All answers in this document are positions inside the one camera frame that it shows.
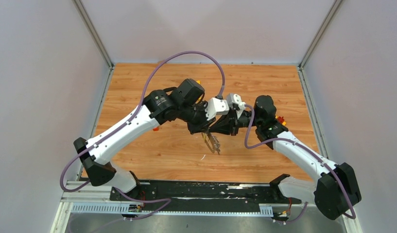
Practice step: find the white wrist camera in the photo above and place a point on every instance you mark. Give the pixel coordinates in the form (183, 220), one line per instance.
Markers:
(216, 107)
(236, 104)

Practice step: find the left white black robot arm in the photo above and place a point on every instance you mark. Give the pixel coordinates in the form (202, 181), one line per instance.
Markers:
(157, 108)

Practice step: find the green red toy brick vehicle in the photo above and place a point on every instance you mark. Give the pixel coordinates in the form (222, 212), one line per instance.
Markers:
(281, 120)

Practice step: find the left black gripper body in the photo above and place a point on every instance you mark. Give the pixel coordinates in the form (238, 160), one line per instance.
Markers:
(197, 119)

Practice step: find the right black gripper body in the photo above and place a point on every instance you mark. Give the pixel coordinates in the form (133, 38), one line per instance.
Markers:
(233, 123)

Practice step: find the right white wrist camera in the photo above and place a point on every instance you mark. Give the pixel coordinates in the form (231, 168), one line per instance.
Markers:
(236, 104)

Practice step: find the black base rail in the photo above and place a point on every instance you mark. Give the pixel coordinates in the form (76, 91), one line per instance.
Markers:
(208, 196)

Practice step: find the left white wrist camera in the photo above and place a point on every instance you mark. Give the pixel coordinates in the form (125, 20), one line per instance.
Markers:
(216, 107)

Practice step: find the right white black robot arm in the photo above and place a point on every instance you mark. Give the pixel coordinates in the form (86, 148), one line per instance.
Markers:
(334, 188)

